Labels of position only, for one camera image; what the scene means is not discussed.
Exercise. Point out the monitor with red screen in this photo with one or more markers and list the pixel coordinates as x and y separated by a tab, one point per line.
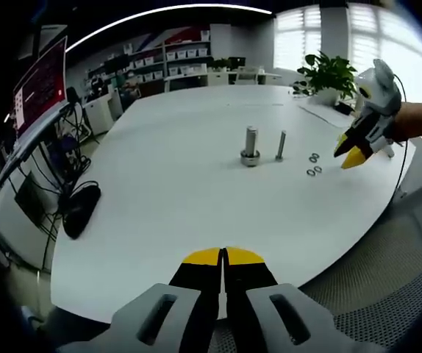
38	88

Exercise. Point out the window with white blinds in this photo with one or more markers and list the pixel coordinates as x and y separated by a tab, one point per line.
343	33

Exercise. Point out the black box device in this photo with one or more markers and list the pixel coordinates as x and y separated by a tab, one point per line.
344	108

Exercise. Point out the small plant in glass bowl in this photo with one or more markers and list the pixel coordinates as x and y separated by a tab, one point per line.
302	88

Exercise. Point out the white monitor desk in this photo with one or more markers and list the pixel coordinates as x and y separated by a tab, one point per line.
31	147

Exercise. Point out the white office chair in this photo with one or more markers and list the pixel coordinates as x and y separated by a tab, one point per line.
247	78

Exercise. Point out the white paper sheet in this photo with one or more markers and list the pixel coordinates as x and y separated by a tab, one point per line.
325	114

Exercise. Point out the white low desk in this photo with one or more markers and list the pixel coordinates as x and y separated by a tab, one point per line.
211	79

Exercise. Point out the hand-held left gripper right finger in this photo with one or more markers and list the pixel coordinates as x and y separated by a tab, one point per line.
262	312

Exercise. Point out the rows of white storage bins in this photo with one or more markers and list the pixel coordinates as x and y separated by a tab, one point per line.
181	60

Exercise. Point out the black monitor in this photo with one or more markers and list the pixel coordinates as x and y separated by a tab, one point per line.
237	62

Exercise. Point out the white cabinet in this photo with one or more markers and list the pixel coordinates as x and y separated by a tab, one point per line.
102	114

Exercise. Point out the grey mesh office chair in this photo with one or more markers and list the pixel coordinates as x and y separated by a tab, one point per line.
380	276

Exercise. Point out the curved ceiling light strip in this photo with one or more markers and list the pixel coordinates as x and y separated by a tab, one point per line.
159	16

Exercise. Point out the grey game controller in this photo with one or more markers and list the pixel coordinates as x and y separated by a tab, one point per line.
389	152

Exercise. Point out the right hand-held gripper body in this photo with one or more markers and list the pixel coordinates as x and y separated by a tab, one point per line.
380	93

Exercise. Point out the small green plant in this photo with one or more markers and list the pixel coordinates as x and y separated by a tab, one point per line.
220	64

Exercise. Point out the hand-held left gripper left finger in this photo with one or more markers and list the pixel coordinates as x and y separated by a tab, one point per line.
181	309

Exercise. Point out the thin threaded steel stud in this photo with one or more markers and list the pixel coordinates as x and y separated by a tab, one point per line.
281	145

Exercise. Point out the potted green plant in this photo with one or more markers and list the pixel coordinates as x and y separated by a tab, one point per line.
328	73

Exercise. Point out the black computer case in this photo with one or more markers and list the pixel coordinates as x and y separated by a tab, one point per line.
30	198

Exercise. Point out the white shelving unit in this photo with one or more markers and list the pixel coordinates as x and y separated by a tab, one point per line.
152	62

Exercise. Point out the thick threaded steel stud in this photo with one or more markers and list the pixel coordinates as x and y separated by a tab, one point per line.
251	139

